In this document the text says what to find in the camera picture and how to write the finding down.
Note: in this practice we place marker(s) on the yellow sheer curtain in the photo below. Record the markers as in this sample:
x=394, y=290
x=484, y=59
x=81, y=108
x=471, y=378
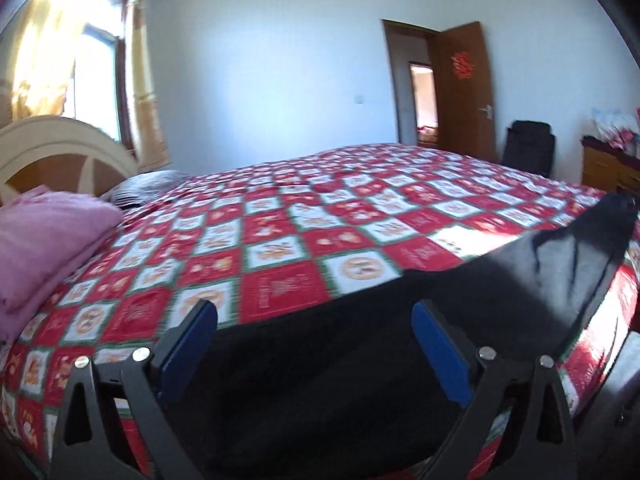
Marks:
x=45, y=35

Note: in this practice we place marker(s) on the window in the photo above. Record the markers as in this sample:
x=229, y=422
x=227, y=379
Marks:
x=100, y=75

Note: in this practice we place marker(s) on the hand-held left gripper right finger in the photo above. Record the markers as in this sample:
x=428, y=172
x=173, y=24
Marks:
x=441, y=355

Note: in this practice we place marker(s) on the pink folded quilt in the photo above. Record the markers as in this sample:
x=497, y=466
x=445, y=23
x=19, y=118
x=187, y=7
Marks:
x=45, y=240

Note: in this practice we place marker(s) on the striped grey pillow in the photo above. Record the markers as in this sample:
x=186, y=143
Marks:
x=150, y=182

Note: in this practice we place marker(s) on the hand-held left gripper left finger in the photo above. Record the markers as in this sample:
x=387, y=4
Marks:
x=187, y=355

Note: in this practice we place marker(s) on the dark grey pants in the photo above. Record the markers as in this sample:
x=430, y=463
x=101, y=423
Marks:
x=325, y=360

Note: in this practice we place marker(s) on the pile of colourful packages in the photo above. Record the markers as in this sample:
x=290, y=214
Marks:
x=617, y=127

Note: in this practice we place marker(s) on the brown door frame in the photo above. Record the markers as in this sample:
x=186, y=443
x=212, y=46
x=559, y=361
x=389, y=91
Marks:
x=392, y=70

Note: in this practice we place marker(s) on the red checkered printed blanket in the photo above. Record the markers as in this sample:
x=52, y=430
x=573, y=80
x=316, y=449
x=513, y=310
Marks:
x=300, y=240

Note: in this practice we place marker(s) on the beige patterned curtain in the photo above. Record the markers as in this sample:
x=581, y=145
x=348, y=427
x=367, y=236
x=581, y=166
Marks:
x=145, y=100

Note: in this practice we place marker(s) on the wooden cabinet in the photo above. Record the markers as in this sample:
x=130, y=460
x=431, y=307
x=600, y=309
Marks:
x=607, y=167

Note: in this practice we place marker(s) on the red paper door decoration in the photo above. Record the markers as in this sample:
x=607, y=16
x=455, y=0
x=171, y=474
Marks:
x=461, y=65

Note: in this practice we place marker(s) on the cream wooden headboard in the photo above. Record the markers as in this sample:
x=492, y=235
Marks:
x=50, y=135

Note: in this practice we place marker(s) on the black bag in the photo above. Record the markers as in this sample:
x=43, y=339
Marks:
x=529, y=147

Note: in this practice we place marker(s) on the brown wooden door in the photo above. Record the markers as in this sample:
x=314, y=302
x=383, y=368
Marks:
x=465, y=125

